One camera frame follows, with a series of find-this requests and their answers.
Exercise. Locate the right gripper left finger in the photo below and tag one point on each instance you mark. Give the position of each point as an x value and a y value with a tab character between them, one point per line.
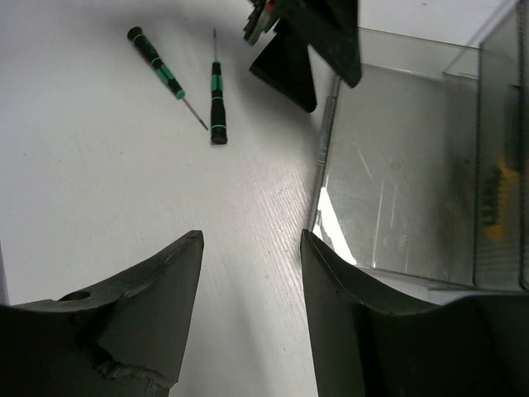
123	336

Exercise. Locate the yellow long nose pliers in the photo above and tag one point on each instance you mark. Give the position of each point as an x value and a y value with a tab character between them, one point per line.
493	204

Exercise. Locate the clear plastic drawer organizer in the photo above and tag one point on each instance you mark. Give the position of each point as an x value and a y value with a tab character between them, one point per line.
404	156

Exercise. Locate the green black screwdriver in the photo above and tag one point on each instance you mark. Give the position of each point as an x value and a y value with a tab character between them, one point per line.
218	128
150	55

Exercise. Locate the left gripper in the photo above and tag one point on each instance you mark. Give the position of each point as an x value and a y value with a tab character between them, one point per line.
330	27

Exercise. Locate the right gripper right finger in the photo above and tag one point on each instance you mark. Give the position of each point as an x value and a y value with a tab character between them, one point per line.
368	339

